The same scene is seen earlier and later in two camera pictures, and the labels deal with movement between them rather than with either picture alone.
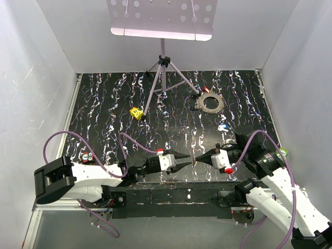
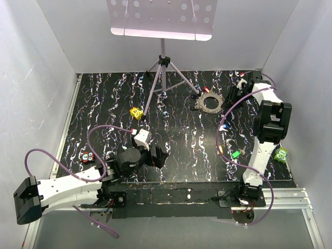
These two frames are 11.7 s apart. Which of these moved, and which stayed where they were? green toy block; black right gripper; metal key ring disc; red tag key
Moved: black right gripper
Stayed: red tag key; metal key ring disc; green toy block
